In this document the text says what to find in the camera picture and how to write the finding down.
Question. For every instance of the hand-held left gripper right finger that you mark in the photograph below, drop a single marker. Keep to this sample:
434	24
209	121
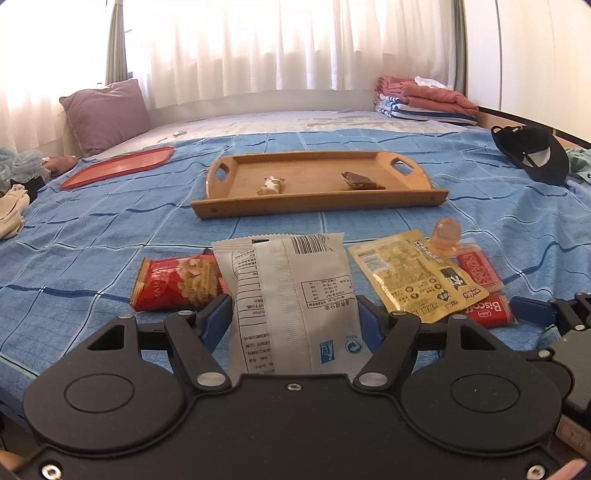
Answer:
370	323

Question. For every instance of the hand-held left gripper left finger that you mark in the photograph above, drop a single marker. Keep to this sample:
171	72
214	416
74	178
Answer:
216	321

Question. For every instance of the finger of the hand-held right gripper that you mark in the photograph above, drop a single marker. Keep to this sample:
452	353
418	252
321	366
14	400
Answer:
531	310

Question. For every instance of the red biscuit packet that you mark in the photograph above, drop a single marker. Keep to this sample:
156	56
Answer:
485	311

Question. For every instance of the yellow snack packet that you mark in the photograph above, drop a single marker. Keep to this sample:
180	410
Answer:
406	272

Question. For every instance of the clear-edged red snack packet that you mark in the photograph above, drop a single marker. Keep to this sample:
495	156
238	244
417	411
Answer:
478	270

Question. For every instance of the white snack packet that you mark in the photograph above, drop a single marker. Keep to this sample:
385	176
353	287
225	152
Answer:
286	300

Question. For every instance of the wooden tray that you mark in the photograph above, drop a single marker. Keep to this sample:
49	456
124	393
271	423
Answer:
314	184

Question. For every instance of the pink jelly cup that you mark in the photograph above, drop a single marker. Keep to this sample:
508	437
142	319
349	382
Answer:
445	233

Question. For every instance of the brown snack wrapper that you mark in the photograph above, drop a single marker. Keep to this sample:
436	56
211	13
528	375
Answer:
360	181

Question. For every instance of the brown and white candy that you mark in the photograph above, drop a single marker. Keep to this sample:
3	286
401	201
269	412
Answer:
271	185

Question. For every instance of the blue checked blanket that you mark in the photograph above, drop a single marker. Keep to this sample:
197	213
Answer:
92	240

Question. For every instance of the black cap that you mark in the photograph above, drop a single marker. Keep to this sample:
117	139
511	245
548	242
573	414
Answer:
549	161

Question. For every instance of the teal garment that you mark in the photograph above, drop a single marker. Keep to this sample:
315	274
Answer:
581	166

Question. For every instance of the red plastic tray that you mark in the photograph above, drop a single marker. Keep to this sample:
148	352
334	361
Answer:
115	166

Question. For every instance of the white bed sheet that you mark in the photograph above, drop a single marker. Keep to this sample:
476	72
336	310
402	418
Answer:
286	122

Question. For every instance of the striped folded blanket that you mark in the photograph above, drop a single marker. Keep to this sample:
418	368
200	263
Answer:
415	113

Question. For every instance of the pink cloth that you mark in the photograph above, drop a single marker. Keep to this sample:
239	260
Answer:
62	164

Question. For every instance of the purple pillow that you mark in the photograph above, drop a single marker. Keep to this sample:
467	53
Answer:
108	115

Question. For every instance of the beige cloth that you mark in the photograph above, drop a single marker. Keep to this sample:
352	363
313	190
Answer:
11	207

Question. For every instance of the stack of folded clothes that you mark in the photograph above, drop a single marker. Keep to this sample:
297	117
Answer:
429	94

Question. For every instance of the white folded cloth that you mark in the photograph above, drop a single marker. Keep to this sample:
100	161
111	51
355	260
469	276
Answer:
429	81

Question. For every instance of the light blue cloth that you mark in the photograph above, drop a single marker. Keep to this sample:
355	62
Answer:
21	161

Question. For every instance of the grey curtain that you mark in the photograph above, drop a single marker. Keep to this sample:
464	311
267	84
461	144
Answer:
458	41
116	41

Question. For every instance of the white sheer curtain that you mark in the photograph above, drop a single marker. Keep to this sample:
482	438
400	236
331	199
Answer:
286	41
46	55

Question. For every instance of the wooden bed frame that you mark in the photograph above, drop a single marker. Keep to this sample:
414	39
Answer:
508	117

